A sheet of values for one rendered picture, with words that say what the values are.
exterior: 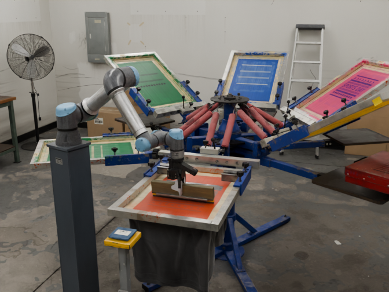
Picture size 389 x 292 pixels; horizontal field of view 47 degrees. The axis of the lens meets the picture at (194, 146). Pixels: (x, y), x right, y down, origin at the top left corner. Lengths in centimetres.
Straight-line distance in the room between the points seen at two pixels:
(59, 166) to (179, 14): 459
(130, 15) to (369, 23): 347
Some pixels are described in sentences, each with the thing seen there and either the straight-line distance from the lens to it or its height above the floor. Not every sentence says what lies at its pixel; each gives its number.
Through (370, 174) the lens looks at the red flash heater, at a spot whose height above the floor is 110.
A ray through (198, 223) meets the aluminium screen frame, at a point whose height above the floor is 98.
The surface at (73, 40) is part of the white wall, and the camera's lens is 780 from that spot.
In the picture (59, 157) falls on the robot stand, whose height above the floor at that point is 113.
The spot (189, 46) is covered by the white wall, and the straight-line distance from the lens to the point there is 696.
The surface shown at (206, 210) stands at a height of 95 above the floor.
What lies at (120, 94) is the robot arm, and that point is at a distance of 238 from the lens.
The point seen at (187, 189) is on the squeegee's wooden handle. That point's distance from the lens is 245.
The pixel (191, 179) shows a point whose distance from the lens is 279.
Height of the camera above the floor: 196
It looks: 17 degrees down
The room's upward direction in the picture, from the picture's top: straight up
